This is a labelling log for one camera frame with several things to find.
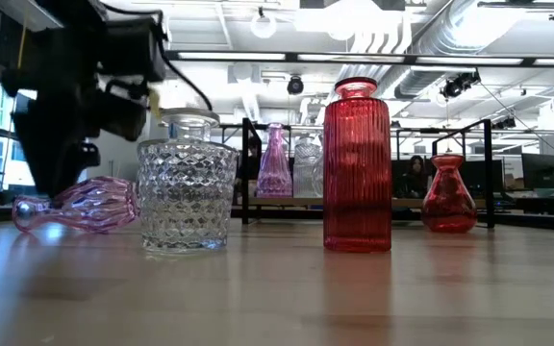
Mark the red small bulb vase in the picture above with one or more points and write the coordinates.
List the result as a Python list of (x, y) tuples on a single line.
[(449, 206)]

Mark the red tall ribbed vase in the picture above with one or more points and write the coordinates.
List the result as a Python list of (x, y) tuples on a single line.
[(357, 182)]

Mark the large window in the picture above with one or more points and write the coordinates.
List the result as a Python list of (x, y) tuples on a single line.
[(3, 163)]

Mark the white round ceiling fixture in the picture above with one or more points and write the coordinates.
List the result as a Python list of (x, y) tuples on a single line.
[(253, 25)]

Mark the black ceiling spotlight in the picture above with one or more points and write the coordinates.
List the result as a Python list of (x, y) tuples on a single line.
[(295, 85), (460, 84)]

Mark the clear wide diamond-cut vase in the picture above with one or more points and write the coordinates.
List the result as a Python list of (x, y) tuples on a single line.
[(185, 202)]

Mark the black computer monitor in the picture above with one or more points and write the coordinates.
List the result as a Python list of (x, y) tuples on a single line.
[(541, 170), (474, 178)]

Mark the person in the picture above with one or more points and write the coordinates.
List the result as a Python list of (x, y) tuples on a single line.
[(255, 153), (416, 175)]

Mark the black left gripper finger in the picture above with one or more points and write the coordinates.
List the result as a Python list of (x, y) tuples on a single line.
[(51, 149)]

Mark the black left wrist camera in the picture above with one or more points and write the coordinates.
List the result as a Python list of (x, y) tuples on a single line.
[(123, 120)]

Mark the black-framed wooden shelf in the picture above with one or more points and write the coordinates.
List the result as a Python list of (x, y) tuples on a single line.
[(245, 182)]

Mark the pink fluted bulb vase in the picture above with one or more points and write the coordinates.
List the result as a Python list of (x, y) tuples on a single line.
[(94, 204)]

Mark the black overhead light bar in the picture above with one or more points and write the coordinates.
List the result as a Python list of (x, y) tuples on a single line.
[(291, 56)]

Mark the pink twisted cone vase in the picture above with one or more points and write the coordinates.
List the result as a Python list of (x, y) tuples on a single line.
[(272, 168)]

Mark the clear tall diamond-cut vase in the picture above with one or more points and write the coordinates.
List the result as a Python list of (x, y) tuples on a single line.
[(298, 178)]

